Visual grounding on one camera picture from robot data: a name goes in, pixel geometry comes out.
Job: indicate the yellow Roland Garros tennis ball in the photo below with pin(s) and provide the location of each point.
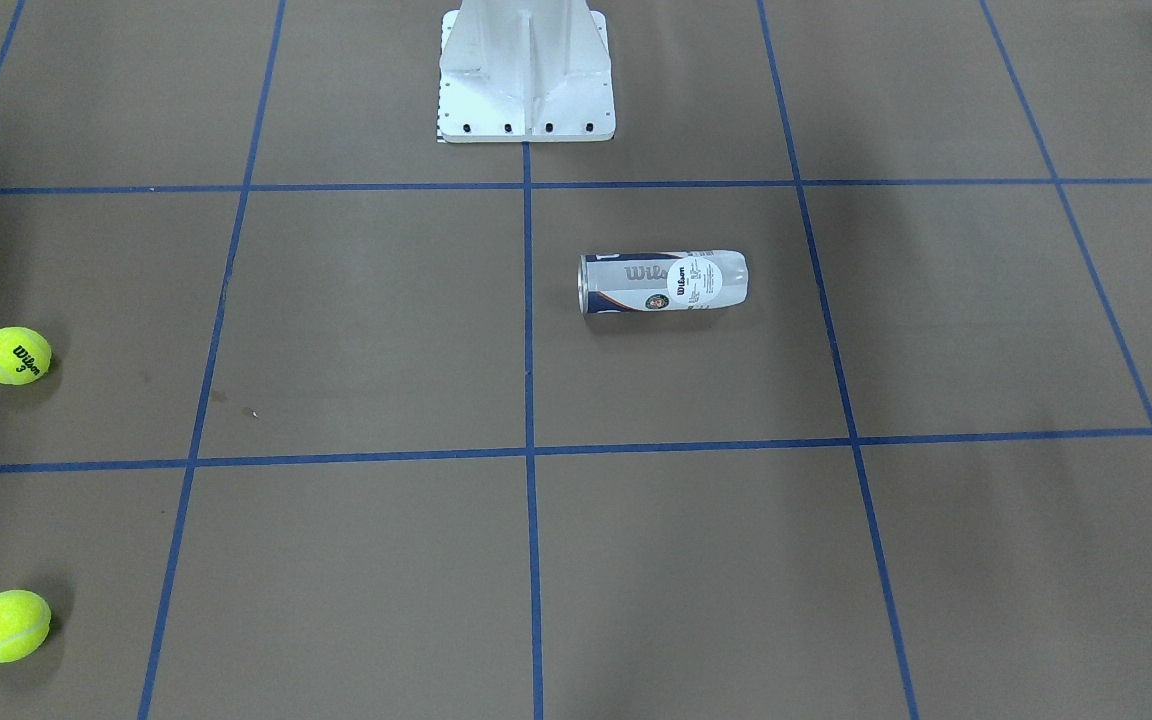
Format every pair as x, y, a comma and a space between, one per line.
25, 622

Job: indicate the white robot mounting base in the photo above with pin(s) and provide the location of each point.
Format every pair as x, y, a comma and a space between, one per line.
525, 72

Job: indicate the Wilson tennis ball can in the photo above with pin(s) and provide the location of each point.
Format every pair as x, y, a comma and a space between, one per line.
656, 282

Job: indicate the yellow Wilson tennis ball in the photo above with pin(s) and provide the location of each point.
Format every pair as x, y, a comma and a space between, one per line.
25, 356

